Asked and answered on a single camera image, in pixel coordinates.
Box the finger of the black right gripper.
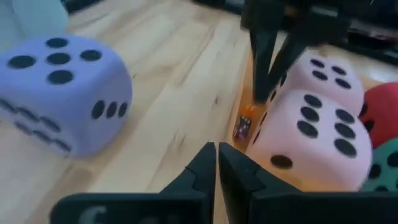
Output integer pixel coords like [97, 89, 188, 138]
[267, 34, 310, 91]
[250, 29, 277, 103]

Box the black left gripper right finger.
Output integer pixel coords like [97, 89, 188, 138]
[218, 142, 398, 224]

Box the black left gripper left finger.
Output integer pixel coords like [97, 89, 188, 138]
[49, 142, 217, 224]

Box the large pink foam die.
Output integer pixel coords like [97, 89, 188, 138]
[245, 89, 374, 193]
[273, 51, 365, 118]

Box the small orange die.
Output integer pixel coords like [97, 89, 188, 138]
[241, 105, 258, 119]

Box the small purple die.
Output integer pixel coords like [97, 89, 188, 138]
[233, 114, 252, 141]

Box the large red foam die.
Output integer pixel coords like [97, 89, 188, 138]
[358, 82, 398, 150]

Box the large teal foam die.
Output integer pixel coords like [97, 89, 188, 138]
[361, 138, 398, 193]

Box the large purple foam die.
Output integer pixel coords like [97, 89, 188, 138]
[0, 34, 134, 159]

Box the black metal table frame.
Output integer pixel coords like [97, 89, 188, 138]
[62, 0, 398, 66]

